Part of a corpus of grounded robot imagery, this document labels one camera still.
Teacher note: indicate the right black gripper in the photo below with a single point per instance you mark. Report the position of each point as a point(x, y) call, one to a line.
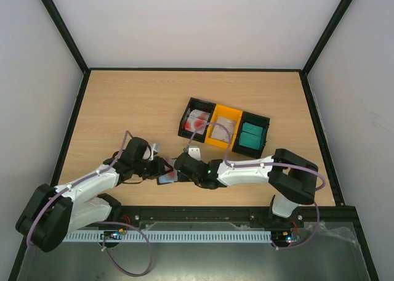
point(179, 166)

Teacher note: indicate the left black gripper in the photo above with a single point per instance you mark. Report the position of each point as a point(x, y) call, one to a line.
point(159, 168)

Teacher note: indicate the black leather card holder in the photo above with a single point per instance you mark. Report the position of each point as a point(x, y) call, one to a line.
point(168, 167)

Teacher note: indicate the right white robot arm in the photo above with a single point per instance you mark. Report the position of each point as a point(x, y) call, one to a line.
point(292, 176)

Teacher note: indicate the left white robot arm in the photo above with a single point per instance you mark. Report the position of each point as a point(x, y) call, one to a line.
point(54, 212)

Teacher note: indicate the white patterned card stack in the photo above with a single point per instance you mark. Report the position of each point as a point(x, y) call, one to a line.
point(224, 129)

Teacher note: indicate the red dotted card stack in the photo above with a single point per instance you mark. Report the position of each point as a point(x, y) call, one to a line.
point(195, 119)

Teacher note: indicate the black bin with red cards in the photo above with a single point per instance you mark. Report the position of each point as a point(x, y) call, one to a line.
point(198, 104)

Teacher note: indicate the teal card stack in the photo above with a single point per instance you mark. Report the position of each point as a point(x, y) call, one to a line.
point(251, 136)

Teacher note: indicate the black bin with teal cards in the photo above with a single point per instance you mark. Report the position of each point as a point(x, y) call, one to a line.
point(257, 120)

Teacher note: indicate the yellow bin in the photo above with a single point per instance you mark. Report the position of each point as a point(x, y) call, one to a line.
point(227, 112)

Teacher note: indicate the light blue cable duct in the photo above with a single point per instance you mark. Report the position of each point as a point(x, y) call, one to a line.
point(170, 236)

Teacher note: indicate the black aluminium frame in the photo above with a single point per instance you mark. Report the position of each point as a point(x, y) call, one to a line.
point(322, 42)

